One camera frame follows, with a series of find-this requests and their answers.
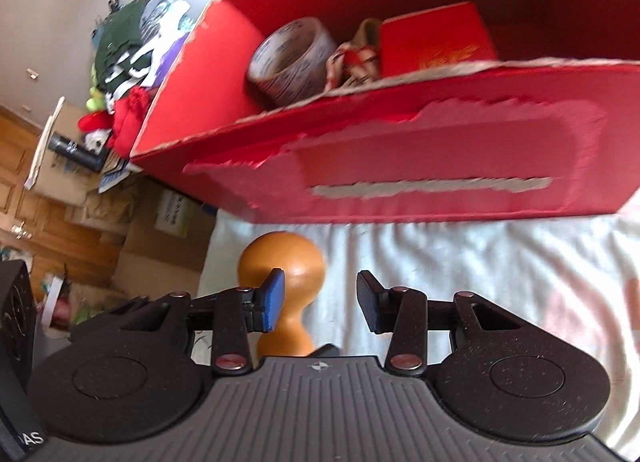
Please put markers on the orange wooden gourd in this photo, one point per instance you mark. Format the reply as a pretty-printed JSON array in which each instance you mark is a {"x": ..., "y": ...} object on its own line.
[{"x": 299, "y": 269}]

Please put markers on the small red gift box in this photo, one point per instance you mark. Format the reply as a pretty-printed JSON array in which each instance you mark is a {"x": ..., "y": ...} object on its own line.
[{"x": 433, "y": 38}]

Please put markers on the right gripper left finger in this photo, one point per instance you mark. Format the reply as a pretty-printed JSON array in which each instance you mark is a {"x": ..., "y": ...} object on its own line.
[{"x": 233, "y": 314}]

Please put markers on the black cylinder bottle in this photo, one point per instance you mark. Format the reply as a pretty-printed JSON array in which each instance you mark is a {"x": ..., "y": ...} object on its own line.
[{"x": 76, "y": 153}]

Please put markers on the packing tape roll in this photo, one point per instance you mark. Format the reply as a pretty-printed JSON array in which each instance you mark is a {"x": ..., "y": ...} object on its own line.
[{"x": 290, "y": 65}]

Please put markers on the cardboard boxes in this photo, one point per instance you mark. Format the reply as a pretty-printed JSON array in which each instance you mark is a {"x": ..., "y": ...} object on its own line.
[{"x": 163, "y": 235}]

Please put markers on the cartoon print bed sheet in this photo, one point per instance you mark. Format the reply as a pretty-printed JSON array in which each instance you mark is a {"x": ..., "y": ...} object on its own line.
[{"x": 577, "y": 278}]

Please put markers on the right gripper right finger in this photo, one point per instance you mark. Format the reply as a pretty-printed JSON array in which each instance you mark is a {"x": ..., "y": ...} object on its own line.
[{"x": 408, "y": 315}]

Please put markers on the large red cardboard box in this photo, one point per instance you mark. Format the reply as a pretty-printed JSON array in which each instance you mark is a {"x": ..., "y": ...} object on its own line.
[{"x": 549, "y": 127}]

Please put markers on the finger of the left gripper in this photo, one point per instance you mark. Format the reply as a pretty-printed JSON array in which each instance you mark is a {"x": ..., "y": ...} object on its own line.
[{"x": 326, "y": 351}]

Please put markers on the patterned scarf beige pouch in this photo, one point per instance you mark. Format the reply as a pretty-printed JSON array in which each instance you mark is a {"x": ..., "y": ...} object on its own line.
[{"x": 355, "y": 62}]

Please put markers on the pile of clothes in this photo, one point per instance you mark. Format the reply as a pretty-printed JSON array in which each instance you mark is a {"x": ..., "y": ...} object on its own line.
[{"x": 135, "y": 46}]

